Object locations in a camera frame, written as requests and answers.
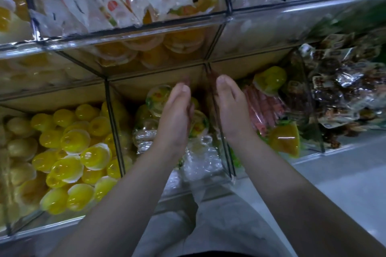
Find black shirt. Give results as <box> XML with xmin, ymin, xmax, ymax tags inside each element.
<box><xmin>181</xmin><ymin>251</ymin><xmax>254</xmax><ymax>257</ymax></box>

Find pile of yellow jelly cups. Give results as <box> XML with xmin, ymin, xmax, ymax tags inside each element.
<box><xmin>30</xmin><ymin>102</ymin><xmax>130</xmax><ymax>215</ymax></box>

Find person's right hand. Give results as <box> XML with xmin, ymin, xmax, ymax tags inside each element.
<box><xmin>215</xmin><ymin>74</ymin><xmax>257</xmax><ymax>149</ymax></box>

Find person's left forearm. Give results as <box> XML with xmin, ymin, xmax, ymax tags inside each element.
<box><xmin>51</xmin><ymin>142</ymin><xmax>188</xmax><ymax>257</ymax></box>

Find light grey shorts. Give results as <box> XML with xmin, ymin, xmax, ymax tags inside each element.
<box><xmin>133</xmin><ymin>190</ymin><xmax>293</xmax><ymax>257</ymax></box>

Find pile of brown snack packets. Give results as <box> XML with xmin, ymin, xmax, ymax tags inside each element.
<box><xmin>298</xmin><ymin>31</ymin><xmax>386</xmax><ymax>149</ymax></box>

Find pile of orange-lid jelly cups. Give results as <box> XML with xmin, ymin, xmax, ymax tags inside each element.
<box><xmin>0</xmin><ymin>0</ymin><xmax>106</xmax><ymax>95</ymax></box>

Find pile of pale yellow jelly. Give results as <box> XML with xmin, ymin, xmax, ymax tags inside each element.
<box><xmin>0</xmin><ymin>115</ymin><xmax>49</xmax><ymax>224</ymax></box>

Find person's right forearm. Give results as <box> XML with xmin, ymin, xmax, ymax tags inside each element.
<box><xmin>232</xmin><ymin>133</ymin><xmax>386</xmax><ymax>257</ymax></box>

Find pile of pink jelly sticks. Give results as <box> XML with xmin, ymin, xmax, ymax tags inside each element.
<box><xmin>244</xmin><ymin>82</ymin><xmax>285</xmax><ymax>134</ymax></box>

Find person's left hand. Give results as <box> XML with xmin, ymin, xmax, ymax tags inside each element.
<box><xmin>151</xmin><ymin>82</ymin><xmax>195</xmax><ymax>158</ymax></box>

